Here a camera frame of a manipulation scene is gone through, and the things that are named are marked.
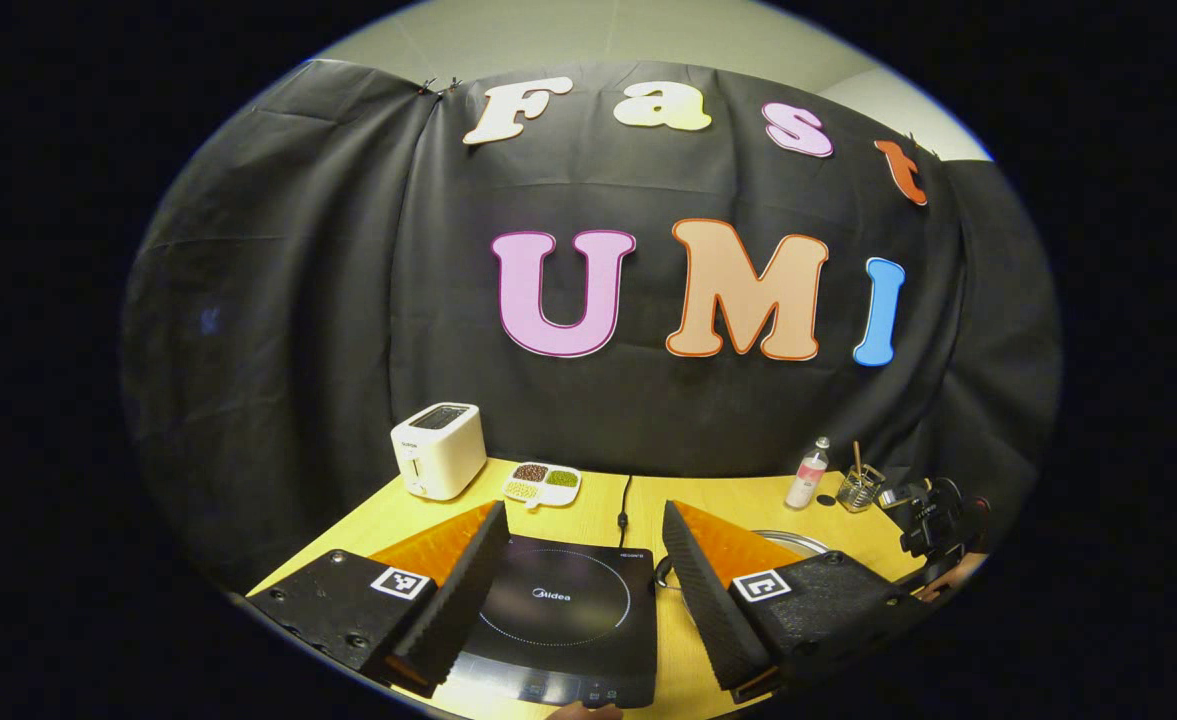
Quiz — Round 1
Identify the white divided bean dish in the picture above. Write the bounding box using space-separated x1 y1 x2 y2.
501 461 582 509

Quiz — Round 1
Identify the white toaster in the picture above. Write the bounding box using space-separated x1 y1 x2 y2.
391 402 487 501

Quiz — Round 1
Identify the black induction cooktop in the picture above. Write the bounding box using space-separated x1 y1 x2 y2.
445 533 658 709

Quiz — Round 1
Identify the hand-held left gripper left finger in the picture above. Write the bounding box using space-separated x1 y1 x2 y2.
246 500 511 699

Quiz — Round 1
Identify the clear bottle with pink label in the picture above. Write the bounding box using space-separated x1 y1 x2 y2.
785 437 831 510

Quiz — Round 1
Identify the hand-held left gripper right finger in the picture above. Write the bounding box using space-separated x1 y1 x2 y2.
662 500 934 706

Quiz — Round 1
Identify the wire mesh holder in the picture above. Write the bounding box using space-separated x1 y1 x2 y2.
836 465 886 514

